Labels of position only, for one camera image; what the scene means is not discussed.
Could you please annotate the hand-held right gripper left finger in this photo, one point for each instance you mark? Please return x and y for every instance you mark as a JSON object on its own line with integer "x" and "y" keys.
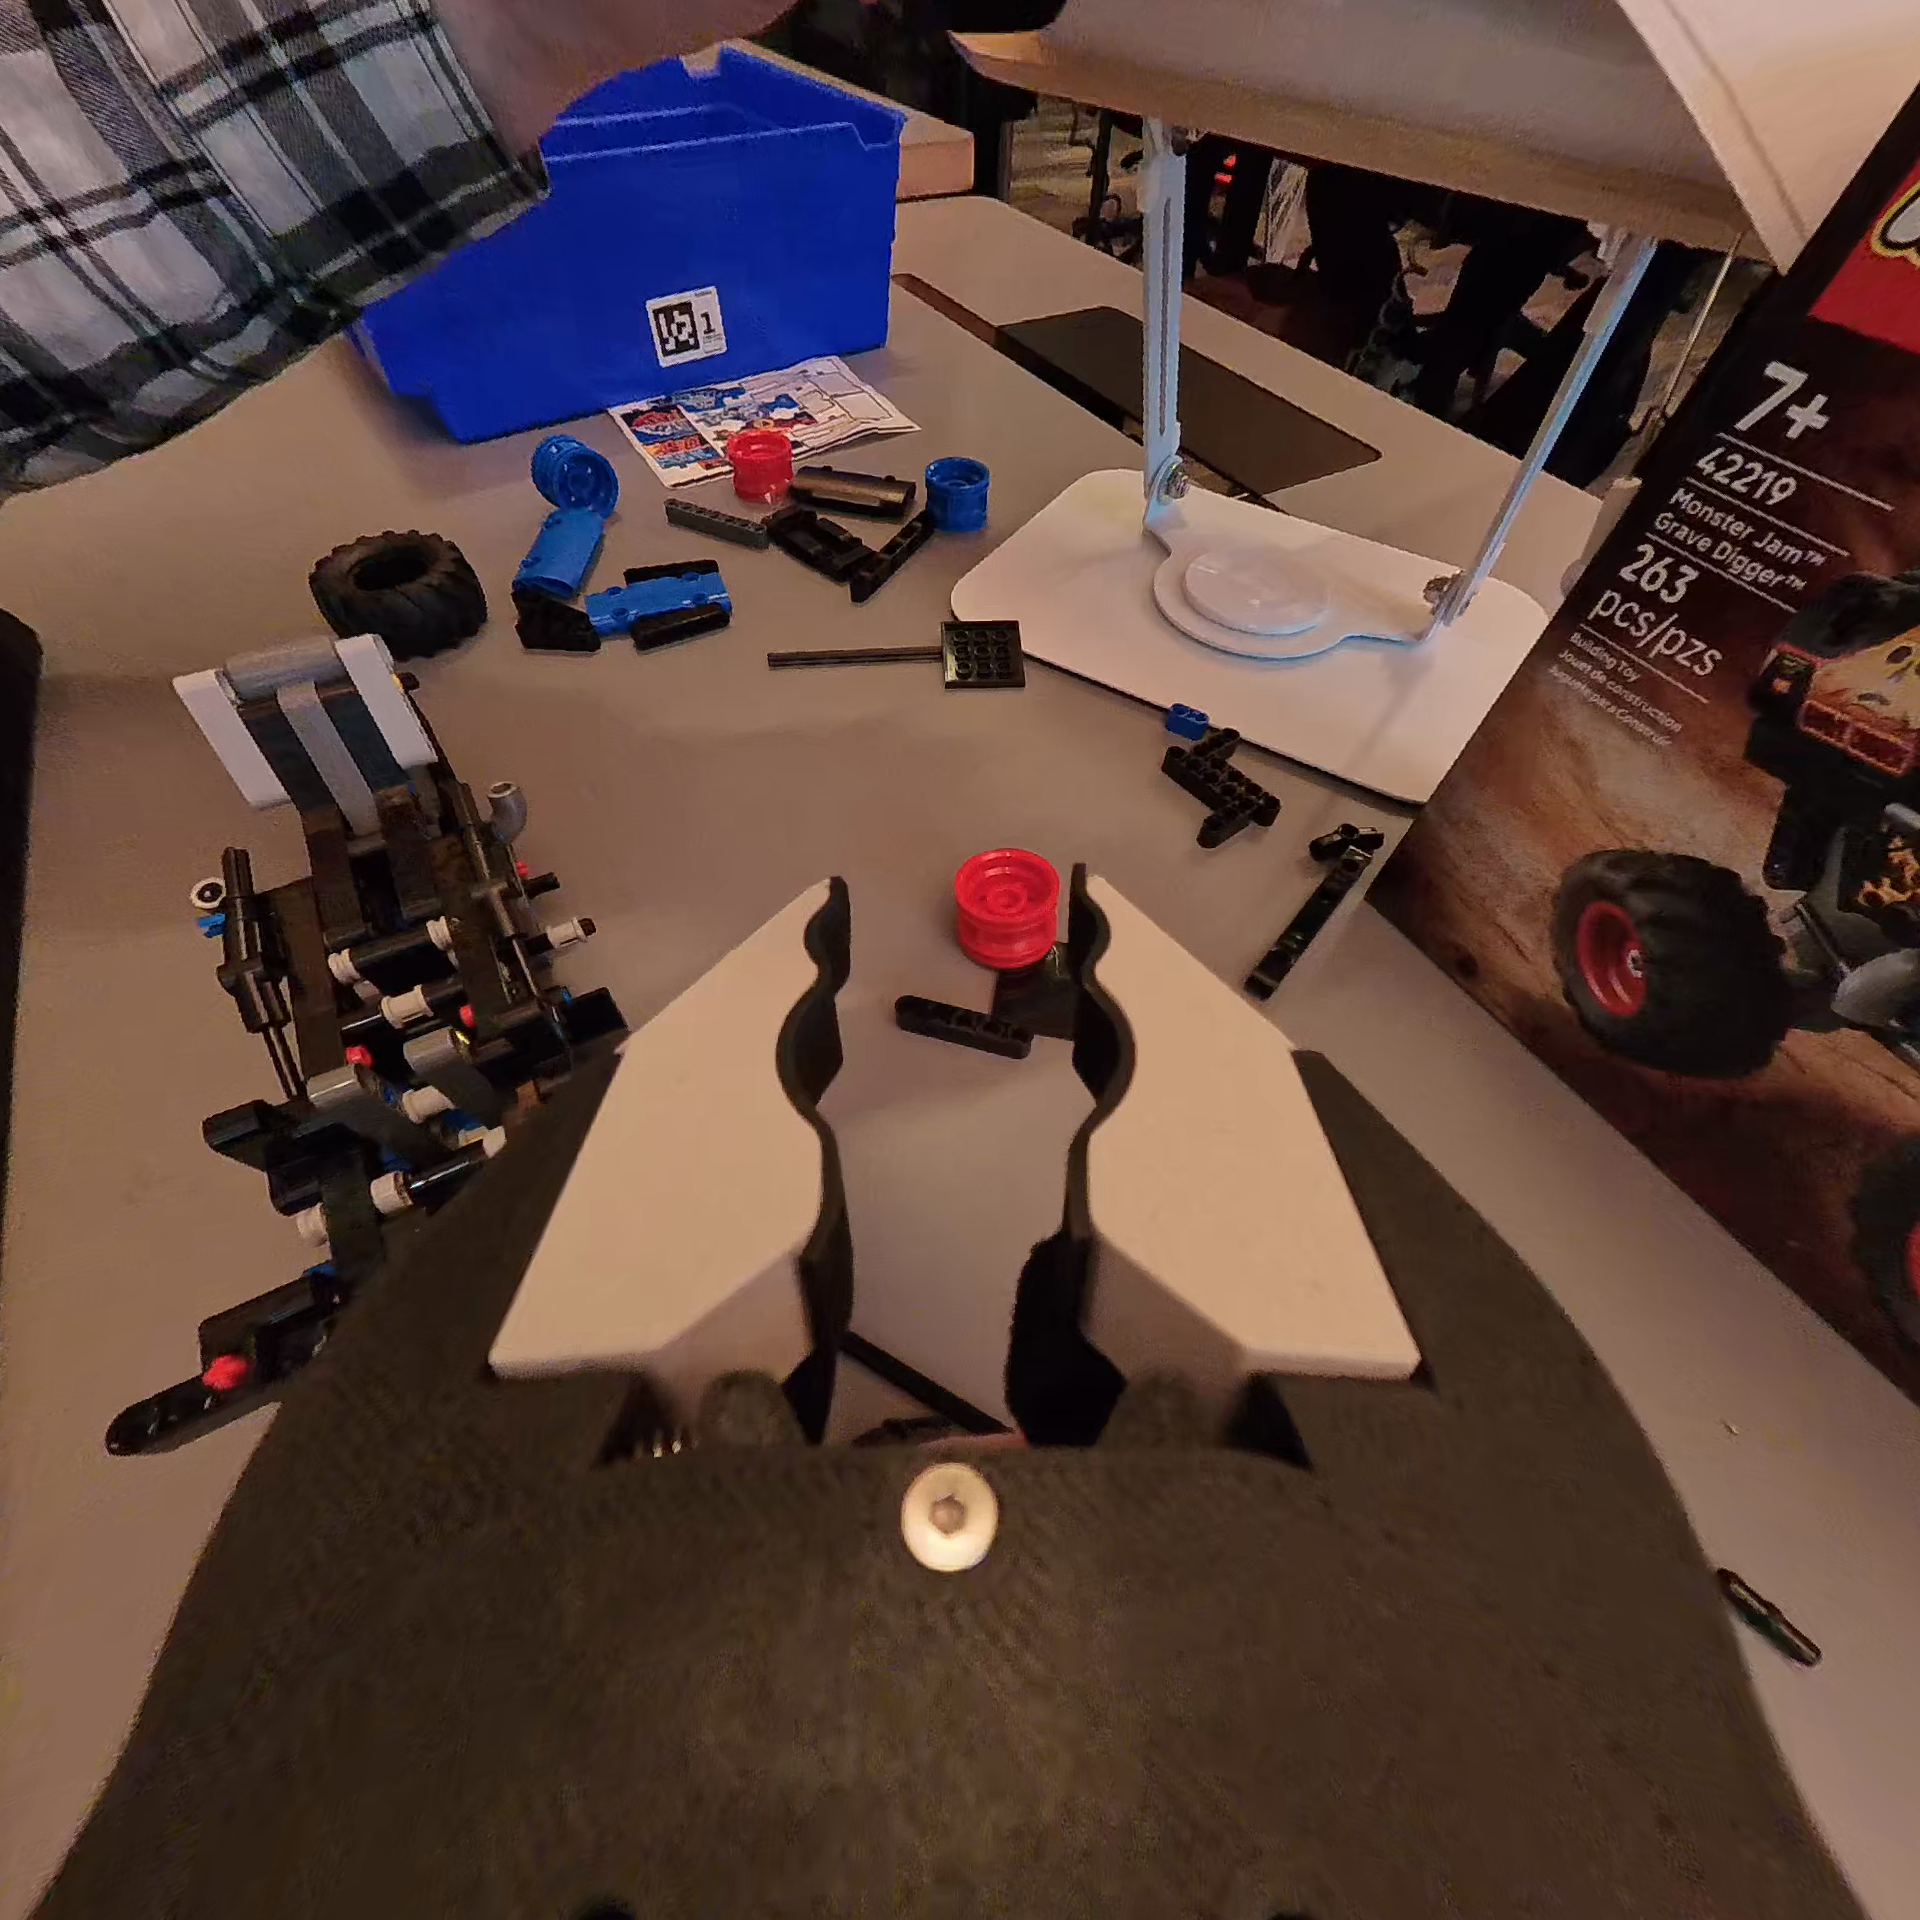
{"x": 675, "y": 1202}

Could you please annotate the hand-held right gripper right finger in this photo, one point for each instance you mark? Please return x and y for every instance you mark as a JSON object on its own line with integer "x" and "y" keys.
{"x": 1245, "y": 1202}

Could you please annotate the toy truck chassis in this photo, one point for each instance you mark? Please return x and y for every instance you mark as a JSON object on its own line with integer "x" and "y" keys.
{"x": 389, "y": 975}

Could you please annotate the instruction booklet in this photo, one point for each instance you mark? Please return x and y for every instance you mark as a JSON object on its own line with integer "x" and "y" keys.
{"x": 1786, "y": 90}

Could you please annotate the person's left forearm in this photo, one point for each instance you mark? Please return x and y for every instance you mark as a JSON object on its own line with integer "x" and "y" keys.
{"x": 182, "y": 196}

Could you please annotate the grey desk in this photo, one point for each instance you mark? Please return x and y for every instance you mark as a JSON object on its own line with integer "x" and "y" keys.
{"x": 720, "y": 780}

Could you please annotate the black flat square panel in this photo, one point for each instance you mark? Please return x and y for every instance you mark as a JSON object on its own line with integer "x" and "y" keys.
{"x": 1044, "y": 1004}

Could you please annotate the long black beam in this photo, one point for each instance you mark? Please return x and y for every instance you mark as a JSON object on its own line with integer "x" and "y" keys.
{"x": 892, "y": 558}
{"x": 1314, "y": 916}

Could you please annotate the long black axle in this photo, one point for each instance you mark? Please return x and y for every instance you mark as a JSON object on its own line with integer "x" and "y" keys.
{"x": 922, "y": 1384}

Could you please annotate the red wheel rim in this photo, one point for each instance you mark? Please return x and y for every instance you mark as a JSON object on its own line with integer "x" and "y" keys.
{"x": 759, "y": 466}
{"x": 1005, "y": 908}

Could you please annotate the black L-shaped beam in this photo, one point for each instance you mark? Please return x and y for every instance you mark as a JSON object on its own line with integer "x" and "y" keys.
{"x": 1215, "y": 780}

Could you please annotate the monster truck toy box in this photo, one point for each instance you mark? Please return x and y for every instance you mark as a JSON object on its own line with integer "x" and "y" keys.
{"x": 1651, "y": 902}

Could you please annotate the black smooth beam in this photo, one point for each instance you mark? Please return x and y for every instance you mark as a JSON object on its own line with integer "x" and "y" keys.
{"x": 683, "y": 629}

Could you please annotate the blue flat panel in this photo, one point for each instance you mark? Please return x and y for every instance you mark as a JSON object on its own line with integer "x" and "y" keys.
{"x": 652, "y": 599}

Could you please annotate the black grid plate on axle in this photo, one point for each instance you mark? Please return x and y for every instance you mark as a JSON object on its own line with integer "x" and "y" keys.
{"x": 986, "y": 658}

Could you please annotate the white book stand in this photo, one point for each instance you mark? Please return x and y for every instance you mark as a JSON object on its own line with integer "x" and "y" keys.
{"x": 1080, "y": 599}

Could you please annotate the black rubber tyre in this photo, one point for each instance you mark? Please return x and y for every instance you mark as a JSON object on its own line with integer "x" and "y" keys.
{"x": 451, "y": 616}

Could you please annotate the black holed beam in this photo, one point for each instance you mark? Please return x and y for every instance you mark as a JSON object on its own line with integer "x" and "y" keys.
{"x": 674, "y": 573}

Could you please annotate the blue curved panel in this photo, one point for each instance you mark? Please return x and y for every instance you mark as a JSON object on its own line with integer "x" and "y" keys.
{"x": 558, "y": 556}

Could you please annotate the small black pin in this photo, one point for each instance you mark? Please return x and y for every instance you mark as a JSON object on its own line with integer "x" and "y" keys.
{"x": 1771, "y": 1618}

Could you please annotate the grey holed beam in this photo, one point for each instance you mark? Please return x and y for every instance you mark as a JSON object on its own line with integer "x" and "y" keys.
{"x": 716, "y": 524}

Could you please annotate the blue wheel rim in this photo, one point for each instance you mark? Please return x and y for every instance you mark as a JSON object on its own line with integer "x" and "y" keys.
{"x": 956, "y": 495}
{"x": 573, "y": 477}

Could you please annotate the printed sticker sheet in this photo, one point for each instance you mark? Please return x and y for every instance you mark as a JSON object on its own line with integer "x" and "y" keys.
{"x": 811, "y": 406}

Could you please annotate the blue storage bin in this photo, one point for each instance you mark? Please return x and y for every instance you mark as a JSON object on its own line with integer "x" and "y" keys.
{"x": 629, "y": 224}

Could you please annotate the black beam frame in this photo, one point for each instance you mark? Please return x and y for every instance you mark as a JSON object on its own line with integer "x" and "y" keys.
{"x": 819, "y": 543}

